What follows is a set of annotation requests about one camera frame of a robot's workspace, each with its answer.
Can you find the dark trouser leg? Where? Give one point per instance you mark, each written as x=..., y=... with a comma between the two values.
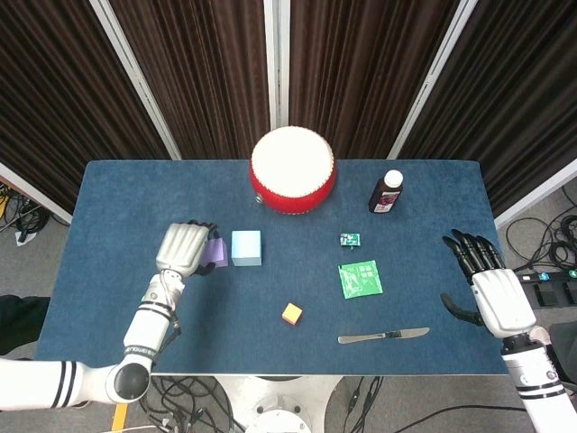
x=20, y=320

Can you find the dark brown curtain panel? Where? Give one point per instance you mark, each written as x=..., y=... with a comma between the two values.
x=54, y=99
x=518, y=99
x=360, y=76
x=203, y=76

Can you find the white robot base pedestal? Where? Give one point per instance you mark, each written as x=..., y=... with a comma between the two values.
x=279, y=403

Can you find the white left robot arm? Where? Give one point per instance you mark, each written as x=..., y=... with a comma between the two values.
x=144, y=329

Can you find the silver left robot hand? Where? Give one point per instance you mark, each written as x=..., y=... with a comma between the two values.
x=180, y=248

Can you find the blue fabric table mat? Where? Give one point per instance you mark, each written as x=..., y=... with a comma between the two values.
x=279, y=279

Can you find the flat green sachet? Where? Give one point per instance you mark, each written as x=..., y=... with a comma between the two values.
x=360, y=280

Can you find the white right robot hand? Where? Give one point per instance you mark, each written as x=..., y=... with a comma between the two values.
x=505, y=301

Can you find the dark grape juice bottle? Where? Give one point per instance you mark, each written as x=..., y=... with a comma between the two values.
x=385, y=196

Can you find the large light blue cube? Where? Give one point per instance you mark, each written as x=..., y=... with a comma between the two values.
x=246, y=245

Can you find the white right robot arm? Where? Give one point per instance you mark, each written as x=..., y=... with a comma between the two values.
x=538, y=383

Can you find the small orange yellow cube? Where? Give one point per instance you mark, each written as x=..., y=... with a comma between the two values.
x=292, y=312

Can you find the purple cube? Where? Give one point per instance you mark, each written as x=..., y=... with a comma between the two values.
x=217, y=252

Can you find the silver butter knife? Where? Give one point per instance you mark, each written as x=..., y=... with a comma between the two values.
x=369, y=337

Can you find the black foot pedal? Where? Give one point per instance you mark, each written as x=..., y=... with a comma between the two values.
x=570, y=293
x=546, y=294

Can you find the red drum white skin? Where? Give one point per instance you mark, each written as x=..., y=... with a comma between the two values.
x=293, y=162

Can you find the white partition post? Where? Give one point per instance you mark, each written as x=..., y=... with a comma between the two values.
x=36, y=194
x=428, y=85
x=135, y=81
x=536, y=194
x=276, y=63

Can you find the small crumpled green wrapper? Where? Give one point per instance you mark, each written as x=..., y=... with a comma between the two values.
x=350, y=239

